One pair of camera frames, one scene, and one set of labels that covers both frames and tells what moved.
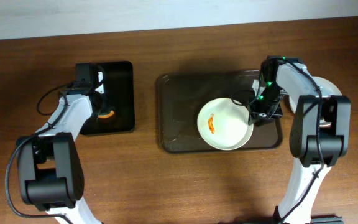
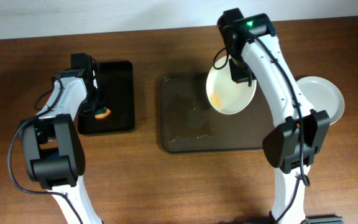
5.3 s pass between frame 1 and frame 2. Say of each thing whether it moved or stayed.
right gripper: moved
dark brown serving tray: stayed
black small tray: stayed
